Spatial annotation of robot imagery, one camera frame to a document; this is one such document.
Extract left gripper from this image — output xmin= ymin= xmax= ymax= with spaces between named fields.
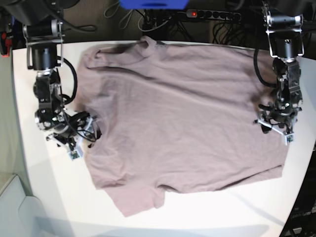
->
xmin=254 ymin=103 xmax=302 ymax=138

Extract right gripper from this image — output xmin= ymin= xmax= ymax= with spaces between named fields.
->
xmin=46 ymin=111 xmax=101 ymax=153

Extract mauve t-shirt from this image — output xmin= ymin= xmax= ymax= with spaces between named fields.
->
xmin=76 ymin=37 xmax=288 ymax=217

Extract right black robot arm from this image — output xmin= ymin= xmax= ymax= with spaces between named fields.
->
xmin=0 ymin=0 xmax=98 ymax=158

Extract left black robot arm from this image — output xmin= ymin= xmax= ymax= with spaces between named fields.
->
xmin=253 ymin=0 xmax=315 ymax=144

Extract red black clamp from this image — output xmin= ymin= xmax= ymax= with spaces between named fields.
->
xmin=0 ymin=31 xmax=13 ymax=57

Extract blue box overhead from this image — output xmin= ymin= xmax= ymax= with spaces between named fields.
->
xmin=119 ymin=0 xmax=189 ymax=10

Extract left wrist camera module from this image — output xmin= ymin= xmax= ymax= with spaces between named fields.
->
xmin=284 ymin=133 xmax=295 ymax=146

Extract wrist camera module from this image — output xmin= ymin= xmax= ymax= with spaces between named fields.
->
xmin=284 ymin=133 xmax=295 ymax=146
xmin=68 ymin=148 xmax=83 ymax=161

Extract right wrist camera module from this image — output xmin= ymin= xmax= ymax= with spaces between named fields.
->
xmin=68 ymin=148 xmax=83 ymax=161

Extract white power strip red switch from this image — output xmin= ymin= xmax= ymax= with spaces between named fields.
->
xmin=185 ymin=9 xmax=241 ymax=23

